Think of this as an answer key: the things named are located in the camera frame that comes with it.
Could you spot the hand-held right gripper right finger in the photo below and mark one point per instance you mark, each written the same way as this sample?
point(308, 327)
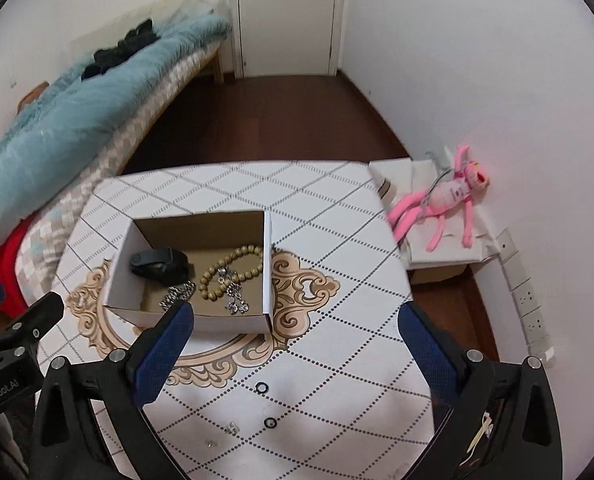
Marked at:
point(427, 347)

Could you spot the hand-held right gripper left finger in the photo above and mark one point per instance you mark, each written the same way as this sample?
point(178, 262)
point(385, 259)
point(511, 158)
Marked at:
point(169, 340)

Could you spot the black hair clip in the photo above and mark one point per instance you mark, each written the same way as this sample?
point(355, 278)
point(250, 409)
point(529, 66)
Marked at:
point(159, 262)

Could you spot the white power strip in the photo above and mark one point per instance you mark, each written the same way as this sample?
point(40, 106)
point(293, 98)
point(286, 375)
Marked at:
point(529, 300)

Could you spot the pink plush toy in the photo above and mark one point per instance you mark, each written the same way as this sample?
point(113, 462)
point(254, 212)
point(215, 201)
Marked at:
point(442, 197)

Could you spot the bed with blue blanket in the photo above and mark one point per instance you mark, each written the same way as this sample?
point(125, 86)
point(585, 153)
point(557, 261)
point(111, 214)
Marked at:
point(62, 120)

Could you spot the checkered mattress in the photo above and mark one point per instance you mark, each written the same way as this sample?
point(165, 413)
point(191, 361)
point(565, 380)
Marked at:
point(127, 130)

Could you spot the black clothing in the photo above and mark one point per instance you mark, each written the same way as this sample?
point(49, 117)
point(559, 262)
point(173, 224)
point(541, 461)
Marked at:
point(117, 52)

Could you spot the white door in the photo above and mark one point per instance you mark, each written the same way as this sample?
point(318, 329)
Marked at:
point(287, 15)

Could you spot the wooden bed frame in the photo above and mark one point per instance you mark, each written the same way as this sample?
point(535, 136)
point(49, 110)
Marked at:
point(218, 62)

